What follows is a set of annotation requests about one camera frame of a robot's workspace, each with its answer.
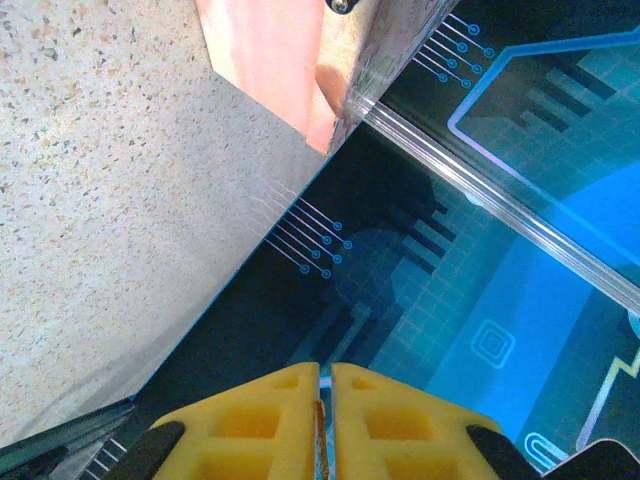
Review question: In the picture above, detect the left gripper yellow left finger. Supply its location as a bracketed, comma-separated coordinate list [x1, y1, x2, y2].
[117, 362, 329, 480]

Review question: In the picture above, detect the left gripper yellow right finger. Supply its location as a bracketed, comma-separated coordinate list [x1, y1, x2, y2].
[327, 362, 532, 480]

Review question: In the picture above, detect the aluminium frame corner post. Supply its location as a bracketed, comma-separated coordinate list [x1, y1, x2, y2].
[344, 92, 640, 321]

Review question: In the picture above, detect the aluminium table side rail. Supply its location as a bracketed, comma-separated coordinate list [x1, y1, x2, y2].
[193, 0, 454, 154]

